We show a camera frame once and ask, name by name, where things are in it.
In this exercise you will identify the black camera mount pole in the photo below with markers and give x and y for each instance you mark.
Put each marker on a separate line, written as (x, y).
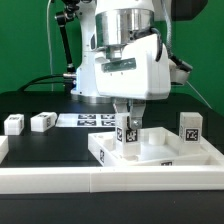
(62, 18)

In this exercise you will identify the white square table top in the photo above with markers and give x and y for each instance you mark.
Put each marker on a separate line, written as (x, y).
(157, 147)

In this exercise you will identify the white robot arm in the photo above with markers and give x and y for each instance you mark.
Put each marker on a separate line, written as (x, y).
(113, 24)

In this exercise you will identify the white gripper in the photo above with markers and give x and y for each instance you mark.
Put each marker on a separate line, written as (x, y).
(137, 75)

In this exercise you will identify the white sheet with fiducial markers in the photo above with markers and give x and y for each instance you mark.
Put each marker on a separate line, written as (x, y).
(85, 120)

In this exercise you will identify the white workspace frame wall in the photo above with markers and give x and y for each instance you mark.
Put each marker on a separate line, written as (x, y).
(110, 179)

